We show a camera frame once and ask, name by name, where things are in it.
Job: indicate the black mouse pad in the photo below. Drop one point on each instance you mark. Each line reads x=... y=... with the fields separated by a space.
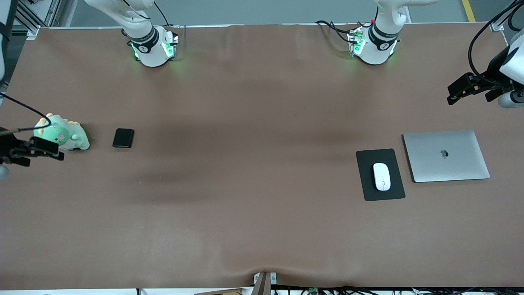
x=366 y=164

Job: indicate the green dinosaur plush toy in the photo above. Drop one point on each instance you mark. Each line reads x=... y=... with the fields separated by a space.
x=71 y=137

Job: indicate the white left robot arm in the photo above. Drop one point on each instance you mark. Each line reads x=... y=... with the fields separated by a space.
x=378 y=41

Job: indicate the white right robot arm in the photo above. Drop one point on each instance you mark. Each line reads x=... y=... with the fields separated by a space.
x=143 y=37

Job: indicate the brown table cloth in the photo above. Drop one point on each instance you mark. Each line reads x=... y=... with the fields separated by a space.
x=262 y=225

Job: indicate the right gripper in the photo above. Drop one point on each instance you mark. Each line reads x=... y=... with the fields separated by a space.
x=8 y=148

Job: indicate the metal table edge bracket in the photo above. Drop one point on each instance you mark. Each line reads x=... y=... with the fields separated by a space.
x=265 y=282

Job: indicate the white computer mouse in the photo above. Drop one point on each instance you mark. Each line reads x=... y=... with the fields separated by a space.
x=381 y=177

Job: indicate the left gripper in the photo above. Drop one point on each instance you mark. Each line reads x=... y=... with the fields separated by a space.
x=493 y=69

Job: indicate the aluminium frame post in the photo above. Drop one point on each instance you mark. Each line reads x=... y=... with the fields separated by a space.
x=26 y=20
x=497 y=25

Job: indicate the silver closed laptop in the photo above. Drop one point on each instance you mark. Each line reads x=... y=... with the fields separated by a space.
x=446 y=168

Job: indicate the small green connector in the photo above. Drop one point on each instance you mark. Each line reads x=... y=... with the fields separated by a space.
x=314 y=291

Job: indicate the black smartphone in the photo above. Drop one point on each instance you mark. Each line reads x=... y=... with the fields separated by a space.
x=123 y=138

